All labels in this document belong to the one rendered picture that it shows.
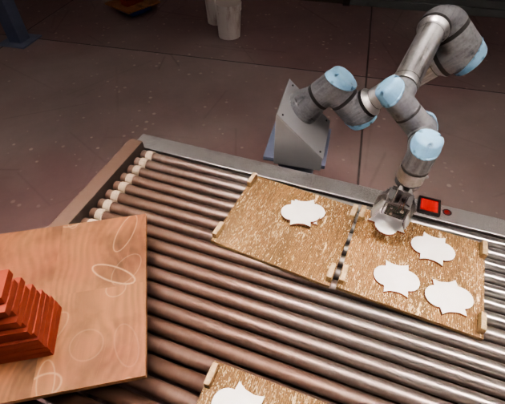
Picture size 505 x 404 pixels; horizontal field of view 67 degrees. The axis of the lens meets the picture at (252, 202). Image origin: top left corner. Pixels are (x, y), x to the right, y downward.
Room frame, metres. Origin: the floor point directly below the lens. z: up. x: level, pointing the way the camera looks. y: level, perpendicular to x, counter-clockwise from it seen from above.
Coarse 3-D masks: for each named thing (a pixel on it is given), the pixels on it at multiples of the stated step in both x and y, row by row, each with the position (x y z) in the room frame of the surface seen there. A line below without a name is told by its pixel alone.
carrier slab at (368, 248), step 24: (360, 240) 0.76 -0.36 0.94; (384, 240) 0.76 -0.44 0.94; (408, 240) 0.76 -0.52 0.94; (456, 240) 0.76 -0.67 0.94; (360, 264) 0.67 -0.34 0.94; (384, 264) 0.67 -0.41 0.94; (408, 264) 0.67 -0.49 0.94; (432, 264) 0.67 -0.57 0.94; (456, 264) 0.67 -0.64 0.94; (480, 264) 0.67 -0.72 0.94; (336, 288) 0.59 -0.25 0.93; (360, 288) 0.58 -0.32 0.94; (480, 288) 0.58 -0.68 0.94; (408, 312) 0.51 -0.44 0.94; (432, 312) 0.51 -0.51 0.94; (480, 336) 0.44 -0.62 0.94
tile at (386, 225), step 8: (384, 208) 0.84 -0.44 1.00; (376, 216) 0.81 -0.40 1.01; (384, 216) 0.81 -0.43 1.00; (376, 224) 0.77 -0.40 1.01; (384, 224) 0.77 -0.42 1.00; (392, 224) 0.77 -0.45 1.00; (400, 224) 0.78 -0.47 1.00; (384, 232) 0.74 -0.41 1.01; (392, 232) 0.74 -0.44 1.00; (400, 232) 0.75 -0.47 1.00
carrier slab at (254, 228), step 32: (256, 192) 0.98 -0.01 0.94; (288, 192) 0.98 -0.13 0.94; (224, 224) 0.83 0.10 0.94; (256, 224) 0.83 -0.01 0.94; (288, 224) 0.83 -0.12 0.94; (320, 224) 0.83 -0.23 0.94; (352, 224) 0.83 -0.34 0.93; (256, 256) 0.70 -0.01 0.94; (288, 256) 0.70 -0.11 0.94; (320, 256) 0.70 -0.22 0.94
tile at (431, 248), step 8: (424, 232) 0.79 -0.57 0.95; (416, 240) 0.75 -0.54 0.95; (424, 240) 0.75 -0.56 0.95; (432, 240) 0.75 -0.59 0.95; (440, 240) 0.75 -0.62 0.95; (416, 248) 0.72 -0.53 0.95; (424, 248) 0.72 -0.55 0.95; (432, 248) 0.72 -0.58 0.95; (440, 248) 0.72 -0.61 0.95; (448, 248) 0.72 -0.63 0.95; (424, 256) 0.69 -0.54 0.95; (432, 256) 0.69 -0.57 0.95; (440, 256) 0.69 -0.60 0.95; (448, 256) 0.69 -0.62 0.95; (440, 264) 0.66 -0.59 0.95
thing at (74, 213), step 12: (132, 144) 1.25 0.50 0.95; (120, 156) 1.17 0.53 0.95; (132, 156) 1.19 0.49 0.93; (108, 168) 1.10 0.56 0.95; (120, 168) 1.12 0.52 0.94; (96, 180) 1.04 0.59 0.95; (108, 180) 1.04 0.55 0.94; (84, 192) 0.97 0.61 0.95; (96, 192) 0.97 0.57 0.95; (72, 204) 0.91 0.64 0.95; (84, 204) 0.91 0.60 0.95; (96, 204) 0.95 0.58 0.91; (60, 216) 0.86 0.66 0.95; (72, 216) 0.86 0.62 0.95; (84, 216) 0.89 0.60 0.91
